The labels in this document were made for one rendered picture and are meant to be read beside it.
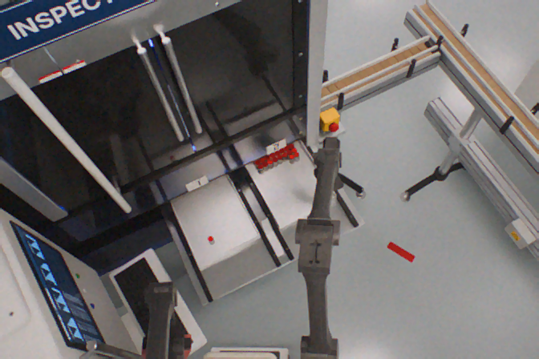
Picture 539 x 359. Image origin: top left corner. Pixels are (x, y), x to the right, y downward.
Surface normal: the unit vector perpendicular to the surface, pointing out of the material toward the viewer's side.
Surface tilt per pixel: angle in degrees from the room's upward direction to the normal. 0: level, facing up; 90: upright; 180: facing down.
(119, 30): 90
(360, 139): 0
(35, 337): 0
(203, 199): 0
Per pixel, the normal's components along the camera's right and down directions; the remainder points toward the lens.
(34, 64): 0.45, 0.80
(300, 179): -0.05, -0.42
